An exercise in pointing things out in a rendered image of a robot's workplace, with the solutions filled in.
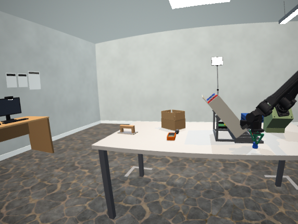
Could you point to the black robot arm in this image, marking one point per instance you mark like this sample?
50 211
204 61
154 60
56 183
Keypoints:
283 99

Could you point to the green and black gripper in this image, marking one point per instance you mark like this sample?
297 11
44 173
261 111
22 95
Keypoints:
257 132

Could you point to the brown cardboard box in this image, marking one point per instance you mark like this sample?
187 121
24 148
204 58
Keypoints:
174 120

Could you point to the orange digital multimeter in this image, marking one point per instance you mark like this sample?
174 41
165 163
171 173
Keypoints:
171 136

